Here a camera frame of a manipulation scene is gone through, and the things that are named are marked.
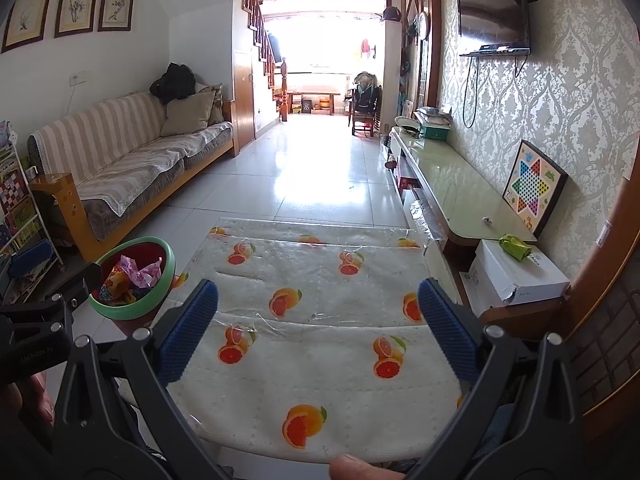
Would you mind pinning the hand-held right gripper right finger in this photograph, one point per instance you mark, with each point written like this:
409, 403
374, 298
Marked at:
445, 330

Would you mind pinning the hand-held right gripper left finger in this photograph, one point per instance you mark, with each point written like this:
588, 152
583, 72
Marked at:
187, 330

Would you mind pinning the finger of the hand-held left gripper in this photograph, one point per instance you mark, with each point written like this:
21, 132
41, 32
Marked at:
82, 282
32, 260

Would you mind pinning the green rimmed red bin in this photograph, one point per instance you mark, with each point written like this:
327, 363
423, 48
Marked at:
150, 305

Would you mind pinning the pink wrapper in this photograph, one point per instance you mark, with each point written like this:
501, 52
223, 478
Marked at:
142, 275

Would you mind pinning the person's left hand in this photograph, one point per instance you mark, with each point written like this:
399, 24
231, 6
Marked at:
37, 400

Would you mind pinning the person's right hand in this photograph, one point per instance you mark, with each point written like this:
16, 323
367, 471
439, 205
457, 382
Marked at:
367, 469

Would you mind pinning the row of picture books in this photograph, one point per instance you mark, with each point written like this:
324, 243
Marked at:
15, 190

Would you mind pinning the white cardboard box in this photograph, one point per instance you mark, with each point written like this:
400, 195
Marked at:
515, 275

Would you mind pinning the green packet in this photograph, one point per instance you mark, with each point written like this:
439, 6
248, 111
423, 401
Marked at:
515, 247

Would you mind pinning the striped cover wooden sofa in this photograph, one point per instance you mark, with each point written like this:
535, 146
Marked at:
130, 160

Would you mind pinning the glass top television cabinet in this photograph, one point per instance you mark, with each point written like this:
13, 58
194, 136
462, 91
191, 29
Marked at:
455, 185

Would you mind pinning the star checkers board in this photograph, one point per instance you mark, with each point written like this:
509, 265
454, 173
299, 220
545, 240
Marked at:
531, 187

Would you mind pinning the wooden lattice partition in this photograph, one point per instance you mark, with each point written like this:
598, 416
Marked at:
615, 320

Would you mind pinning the green box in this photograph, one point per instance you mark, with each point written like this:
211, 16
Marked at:
436, 133

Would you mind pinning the beige pillow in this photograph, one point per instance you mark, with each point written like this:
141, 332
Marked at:
187, 114

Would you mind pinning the white dish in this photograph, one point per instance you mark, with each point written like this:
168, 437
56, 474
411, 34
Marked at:
407, 125

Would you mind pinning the grey folded cloth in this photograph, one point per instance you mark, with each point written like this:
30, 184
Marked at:
435, 116

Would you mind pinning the black bag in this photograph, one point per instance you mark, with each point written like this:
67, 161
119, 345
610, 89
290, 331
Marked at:
172, 82

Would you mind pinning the patterned pillow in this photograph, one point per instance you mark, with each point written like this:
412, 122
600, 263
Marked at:
217, 105

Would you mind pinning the wooden under-stair door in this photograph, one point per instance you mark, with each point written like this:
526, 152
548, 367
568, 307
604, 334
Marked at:
244, 100

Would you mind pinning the chair with hanging clothes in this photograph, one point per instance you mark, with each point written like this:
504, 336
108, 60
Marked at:
366, 102

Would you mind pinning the low wooden bench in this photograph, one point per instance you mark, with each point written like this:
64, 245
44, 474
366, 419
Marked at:
314, 96

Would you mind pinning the red hanging cloth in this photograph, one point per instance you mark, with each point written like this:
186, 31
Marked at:
366, 46

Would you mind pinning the wooden staircase railing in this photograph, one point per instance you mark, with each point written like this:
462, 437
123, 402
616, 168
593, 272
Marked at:
262, 35

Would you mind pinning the dark helmet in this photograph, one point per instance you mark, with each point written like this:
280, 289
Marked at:
391, 14

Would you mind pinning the white wall socket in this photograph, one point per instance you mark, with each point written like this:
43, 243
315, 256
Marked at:
78, 79

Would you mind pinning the round wall clock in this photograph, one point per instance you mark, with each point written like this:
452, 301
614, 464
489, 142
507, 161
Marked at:
422, 25

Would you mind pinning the wall mounted television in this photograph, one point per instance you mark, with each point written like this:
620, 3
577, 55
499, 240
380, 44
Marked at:
494, 12

